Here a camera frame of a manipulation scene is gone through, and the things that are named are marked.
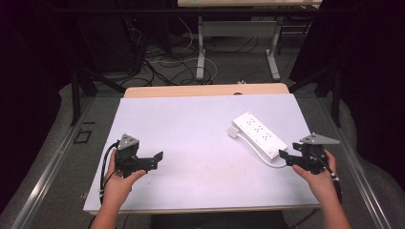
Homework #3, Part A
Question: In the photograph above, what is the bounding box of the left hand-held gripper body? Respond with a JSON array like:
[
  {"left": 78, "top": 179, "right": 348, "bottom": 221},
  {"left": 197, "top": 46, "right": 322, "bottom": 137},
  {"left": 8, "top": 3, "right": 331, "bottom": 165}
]
[{"left": 115, "top": 133, "right": 141, "bottom": 178}]

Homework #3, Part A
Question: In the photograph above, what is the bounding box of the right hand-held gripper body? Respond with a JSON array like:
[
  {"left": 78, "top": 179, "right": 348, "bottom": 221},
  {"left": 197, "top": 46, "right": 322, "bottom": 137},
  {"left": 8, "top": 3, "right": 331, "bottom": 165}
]
[{"left": 291, "top": 132, "right": 341, "bottom": 176}]

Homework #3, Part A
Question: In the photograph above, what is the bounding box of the white power cable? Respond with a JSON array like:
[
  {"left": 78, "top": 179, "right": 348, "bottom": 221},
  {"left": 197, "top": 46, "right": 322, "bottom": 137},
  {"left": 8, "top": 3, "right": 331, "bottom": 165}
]
[{"left": 236, "top": 131, "right": 288, "bottom": 169}]

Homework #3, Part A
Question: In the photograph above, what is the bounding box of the white power strip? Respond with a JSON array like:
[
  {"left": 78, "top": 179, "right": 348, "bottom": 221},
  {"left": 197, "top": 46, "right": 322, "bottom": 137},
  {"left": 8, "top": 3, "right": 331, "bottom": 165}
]
[{"left": 231, "top": 111, "right": 288, "bottom": 159}]

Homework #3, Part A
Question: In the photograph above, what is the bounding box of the person's right hand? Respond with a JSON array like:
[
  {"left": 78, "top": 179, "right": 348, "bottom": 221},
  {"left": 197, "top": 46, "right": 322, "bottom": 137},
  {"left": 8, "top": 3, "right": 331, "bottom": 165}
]
[{"left": 291, "top": 150, "right": 339, "bottom": 206}]

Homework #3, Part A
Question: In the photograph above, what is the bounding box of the person's left hand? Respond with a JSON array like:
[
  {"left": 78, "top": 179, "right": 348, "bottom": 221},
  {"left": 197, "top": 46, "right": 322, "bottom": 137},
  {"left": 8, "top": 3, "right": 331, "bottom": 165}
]
[{"left": 102, "top": 148, "right": 148, "bottom": 208}]

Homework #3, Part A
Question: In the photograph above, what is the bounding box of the white table mat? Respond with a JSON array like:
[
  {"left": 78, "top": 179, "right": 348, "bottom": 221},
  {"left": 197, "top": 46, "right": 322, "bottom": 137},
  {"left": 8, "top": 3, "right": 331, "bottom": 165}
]
[{"left": 83, "top": 93, "right": 320, "bottom": 214}]

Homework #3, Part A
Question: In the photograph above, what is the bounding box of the black metal stand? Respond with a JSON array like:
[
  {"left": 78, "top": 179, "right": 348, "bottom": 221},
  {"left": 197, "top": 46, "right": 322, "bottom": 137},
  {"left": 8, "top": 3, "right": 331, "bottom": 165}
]
[
  {"left": 70, "top": 68, "right": 127, "bottom": 127},
  {"left": 288, "top": 65, "right": 343, "bottom": 128}
]

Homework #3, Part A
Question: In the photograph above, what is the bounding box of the white desk with metal legs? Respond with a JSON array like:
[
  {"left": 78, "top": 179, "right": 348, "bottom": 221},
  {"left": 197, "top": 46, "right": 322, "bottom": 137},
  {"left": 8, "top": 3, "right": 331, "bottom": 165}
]
[{"left": 177, "top": 0, "right": 323, "bottom": 82}]

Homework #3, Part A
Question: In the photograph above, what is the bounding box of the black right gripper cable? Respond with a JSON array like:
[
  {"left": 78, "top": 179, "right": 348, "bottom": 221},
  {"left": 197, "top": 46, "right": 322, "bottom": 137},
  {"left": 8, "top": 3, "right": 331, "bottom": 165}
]
[{"left": 313, "top": 149, "right": 344, "bottom": 204}]

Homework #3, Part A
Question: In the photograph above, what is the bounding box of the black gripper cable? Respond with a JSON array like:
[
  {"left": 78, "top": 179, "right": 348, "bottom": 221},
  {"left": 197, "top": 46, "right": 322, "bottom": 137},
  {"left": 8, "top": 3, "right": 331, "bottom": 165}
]
[
  {"left": 313, "top": 149, "right": 344, "bottom": 204},
  {"left": 99, "top": 141, "right": 119, "bottom": 206}
]

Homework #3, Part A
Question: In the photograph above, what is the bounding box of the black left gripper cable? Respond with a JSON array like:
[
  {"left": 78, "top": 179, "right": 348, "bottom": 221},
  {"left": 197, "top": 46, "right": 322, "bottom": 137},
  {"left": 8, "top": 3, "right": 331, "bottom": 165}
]
[{"left": 99, "top": 141, "right": 119, "bottom": 206}]

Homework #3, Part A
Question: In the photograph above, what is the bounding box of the aluminium floor rail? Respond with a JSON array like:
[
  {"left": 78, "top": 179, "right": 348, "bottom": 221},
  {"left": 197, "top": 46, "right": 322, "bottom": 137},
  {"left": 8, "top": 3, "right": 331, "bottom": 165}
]
[
  {"left": 314, "top": 94, "right": 394, "bottom": 229},
  {"left": 11, "top": 96, "right": 96, "bottom": 229}
]

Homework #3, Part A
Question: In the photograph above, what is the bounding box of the bundle of black floor cables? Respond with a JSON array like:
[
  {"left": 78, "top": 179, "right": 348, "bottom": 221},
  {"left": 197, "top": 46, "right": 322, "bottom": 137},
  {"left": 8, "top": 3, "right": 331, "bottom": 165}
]
[{"left": 122, "top": 17, "right": 214, "bottom": 88}]

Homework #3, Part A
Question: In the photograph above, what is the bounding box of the white floor cable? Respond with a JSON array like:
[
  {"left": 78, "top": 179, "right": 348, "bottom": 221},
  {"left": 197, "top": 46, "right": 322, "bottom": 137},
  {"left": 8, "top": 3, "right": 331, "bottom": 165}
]
[{"left": 148, "top": 15, "right": 219, "bottom": 84}]

